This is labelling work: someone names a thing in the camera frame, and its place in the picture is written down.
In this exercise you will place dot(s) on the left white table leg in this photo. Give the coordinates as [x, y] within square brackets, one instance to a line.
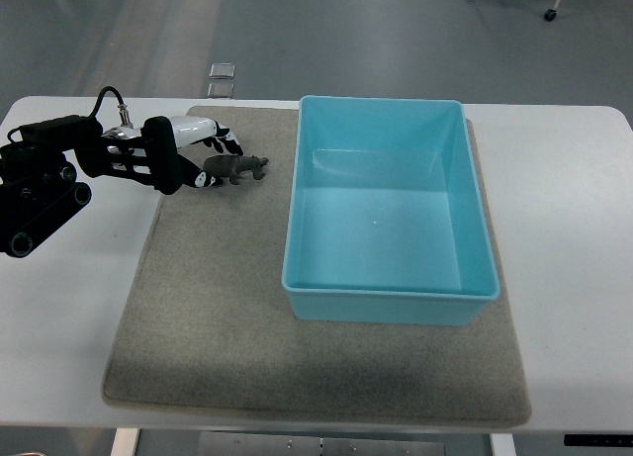
[125, 442]

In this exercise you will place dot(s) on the right black caster wheel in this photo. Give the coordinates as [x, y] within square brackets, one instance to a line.
[550, 15]

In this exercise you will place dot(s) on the black table control panel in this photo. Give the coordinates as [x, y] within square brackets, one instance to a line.
[599, 440]

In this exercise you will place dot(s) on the metal floor plate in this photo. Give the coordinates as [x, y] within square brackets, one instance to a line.
[222, 70]
[220, 90]

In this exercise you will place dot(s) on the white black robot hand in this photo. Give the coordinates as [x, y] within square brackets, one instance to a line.
[169, 170]

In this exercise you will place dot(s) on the upper metal floor plate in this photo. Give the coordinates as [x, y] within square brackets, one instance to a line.
[222, 70]

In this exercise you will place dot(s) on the blue plastic box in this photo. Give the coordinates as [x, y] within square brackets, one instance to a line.
[387, 222]

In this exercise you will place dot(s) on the lower metal floor plate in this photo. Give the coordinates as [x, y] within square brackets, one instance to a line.
[220, 90]

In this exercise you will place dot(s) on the white table leg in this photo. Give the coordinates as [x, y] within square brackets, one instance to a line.
[502, 444]
[125, 442]

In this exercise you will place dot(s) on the right white table leg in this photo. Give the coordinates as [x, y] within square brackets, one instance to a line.
[502, 444]

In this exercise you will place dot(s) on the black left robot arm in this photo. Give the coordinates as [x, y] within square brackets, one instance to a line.
[40, 190]

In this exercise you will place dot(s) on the grey metal table crossbar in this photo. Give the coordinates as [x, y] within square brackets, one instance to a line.
[224, 443]

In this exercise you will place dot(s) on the grey felt mat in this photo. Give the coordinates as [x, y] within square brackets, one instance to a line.
[209, 330]

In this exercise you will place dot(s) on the brown hippo toy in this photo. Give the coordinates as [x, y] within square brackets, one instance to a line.
[231, 166]

